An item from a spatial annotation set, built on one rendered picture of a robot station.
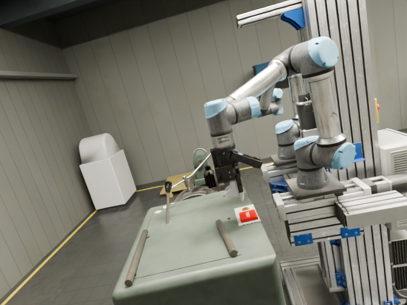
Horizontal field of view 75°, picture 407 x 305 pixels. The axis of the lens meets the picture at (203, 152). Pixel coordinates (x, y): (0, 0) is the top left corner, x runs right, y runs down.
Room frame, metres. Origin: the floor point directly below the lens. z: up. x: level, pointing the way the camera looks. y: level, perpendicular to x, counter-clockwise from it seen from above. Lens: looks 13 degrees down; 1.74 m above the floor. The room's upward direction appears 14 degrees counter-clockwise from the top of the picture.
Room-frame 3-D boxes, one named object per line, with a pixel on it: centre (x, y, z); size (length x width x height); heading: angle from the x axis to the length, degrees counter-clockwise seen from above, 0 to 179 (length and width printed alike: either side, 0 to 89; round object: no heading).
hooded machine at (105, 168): (4.99, 1.87, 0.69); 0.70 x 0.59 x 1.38; 172
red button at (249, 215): (0.87, -0.10, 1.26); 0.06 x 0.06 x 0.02; 87
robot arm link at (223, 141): (0.87, -0.07, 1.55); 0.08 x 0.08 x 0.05
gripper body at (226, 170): (0.87, -0.07, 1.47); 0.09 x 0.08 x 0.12; 86
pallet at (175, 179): (4.90, 0.27, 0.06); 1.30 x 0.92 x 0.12; 82
